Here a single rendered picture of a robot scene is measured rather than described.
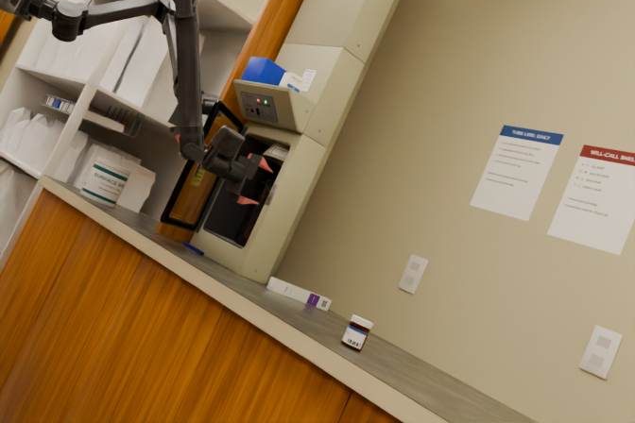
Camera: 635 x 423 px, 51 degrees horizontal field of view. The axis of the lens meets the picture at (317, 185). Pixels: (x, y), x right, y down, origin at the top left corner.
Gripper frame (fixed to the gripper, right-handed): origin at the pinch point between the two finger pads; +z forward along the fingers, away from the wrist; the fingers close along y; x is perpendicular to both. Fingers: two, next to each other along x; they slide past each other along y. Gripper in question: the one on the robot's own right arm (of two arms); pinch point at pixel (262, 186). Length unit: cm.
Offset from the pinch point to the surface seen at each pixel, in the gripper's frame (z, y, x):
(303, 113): 9.3, 26.1, 8.8
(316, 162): 21.6, 14.8, 8.9
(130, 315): -15, -47, 10
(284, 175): 12.3, 6.8, 8.9
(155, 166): 54, -4, 168
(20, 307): -16, -70, 79
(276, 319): -18, -27, -48
